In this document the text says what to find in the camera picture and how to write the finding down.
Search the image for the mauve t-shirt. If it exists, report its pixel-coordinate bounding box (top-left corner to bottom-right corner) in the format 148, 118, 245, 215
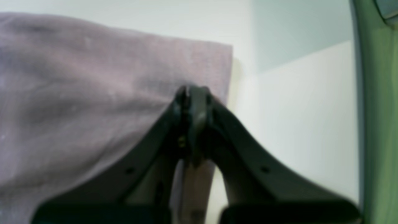
0, 12, 233, 224

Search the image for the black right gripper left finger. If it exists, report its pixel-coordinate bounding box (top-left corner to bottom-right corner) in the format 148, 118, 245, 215
32, 86, 199, 224

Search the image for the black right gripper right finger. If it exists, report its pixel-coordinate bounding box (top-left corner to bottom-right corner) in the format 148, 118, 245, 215
193, 87, 361, 224

